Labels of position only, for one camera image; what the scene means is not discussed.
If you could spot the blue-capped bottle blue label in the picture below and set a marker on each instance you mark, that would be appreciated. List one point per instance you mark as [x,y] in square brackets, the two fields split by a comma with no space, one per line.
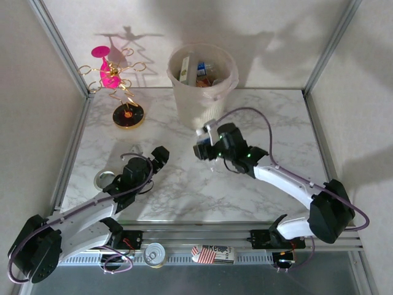
[201,69]

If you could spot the aluminium frame side rail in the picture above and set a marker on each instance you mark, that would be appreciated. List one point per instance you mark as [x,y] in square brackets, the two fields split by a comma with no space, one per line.
[75,138]
[322,138]

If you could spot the translucent bin liner bag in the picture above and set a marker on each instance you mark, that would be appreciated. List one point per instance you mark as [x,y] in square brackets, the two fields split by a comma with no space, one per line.
[187,98]

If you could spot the pink wine glass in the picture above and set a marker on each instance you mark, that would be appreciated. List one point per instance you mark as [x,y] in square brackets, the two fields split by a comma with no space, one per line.
[107,80]

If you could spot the small circuit board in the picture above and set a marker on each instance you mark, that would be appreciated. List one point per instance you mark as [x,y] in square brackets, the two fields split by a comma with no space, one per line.
[284,260]

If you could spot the clear bottle white gold label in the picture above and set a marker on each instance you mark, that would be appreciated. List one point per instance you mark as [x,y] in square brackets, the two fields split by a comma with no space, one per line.
[184,69]

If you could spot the silver tin can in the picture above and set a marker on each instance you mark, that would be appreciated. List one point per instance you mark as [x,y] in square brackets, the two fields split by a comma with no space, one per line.
[154,255]

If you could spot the aluminium mounting rail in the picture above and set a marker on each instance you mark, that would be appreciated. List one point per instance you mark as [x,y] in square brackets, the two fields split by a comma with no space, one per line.
[196,235]

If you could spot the red striped label box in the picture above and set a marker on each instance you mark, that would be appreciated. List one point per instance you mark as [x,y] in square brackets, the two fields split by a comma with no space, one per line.
[213,254]

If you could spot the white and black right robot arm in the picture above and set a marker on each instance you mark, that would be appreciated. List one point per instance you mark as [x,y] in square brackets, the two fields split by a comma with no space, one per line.
[282,181]

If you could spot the white tape roll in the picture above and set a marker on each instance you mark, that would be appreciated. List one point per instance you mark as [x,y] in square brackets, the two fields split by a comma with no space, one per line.
[97,178]

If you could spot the white ribbed plastic bin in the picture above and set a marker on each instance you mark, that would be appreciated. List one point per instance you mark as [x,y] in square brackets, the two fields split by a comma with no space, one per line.
[202,113]

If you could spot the brown label tea bottle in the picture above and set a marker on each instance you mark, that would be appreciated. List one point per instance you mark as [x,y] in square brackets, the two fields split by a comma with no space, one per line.
[201,82]

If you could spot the aluminium frame post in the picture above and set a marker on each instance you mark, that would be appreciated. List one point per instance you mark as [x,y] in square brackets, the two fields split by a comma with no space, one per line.
[61,46]
[333,46]

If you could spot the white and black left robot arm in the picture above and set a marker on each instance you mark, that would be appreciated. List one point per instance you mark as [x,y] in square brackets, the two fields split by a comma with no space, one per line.
[86,209]

